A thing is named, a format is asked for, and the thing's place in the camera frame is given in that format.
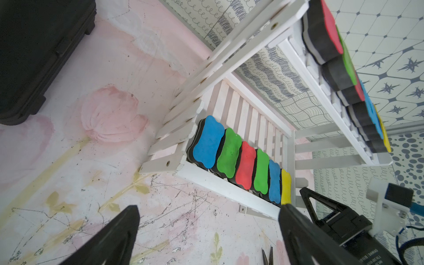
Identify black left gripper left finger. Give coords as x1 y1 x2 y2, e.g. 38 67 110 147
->
62 205 140 265

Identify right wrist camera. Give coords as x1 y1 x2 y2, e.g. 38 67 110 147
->
366 178 424 237

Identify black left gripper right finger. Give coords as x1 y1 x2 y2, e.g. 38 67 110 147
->
278 204 360 265

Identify white wooden two-tier shelf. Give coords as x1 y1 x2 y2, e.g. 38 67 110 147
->
139 1 392 219

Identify red eraser top shelf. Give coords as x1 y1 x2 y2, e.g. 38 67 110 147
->
303 0 343 65
336 78 365 107

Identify yellow eraser lower shelf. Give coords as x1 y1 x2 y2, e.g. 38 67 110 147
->
280 169 292 205

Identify green eraser top shelf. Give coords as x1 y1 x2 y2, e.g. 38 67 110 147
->
321 31 358 91

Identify red eraser shelf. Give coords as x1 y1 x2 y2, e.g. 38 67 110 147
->
229 141 257 191
336 78 365 107
303 0 343 65

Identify yellow handled pliers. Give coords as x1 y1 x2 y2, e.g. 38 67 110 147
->
262 247 273 265

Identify blue eraser shelf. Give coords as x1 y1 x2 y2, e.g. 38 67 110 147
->
263 160 281 205
187 115 225 170
347 81 378 127
358 112 384 141

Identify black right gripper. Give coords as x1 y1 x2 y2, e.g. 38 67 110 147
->
300 187 401 265

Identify green eraser shelf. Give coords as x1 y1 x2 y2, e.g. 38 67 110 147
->
321 31 358 91
211 128 242 179
252 149 269 195

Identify yellow eraser top shelf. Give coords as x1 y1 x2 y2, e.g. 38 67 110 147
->
365 117 392 153

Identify blue eraser top shelf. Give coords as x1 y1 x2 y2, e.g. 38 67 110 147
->
347 81 378 127
358 112 384 141

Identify black plastic tool case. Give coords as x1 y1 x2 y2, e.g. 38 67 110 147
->
1 1 97 125

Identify yellow eraser shelf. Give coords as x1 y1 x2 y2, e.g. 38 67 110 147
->
365 117 392 153
280 169 292 205

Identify red eraser lower shelf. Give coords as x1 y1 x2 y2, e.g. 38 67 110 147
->
229 141 257 191

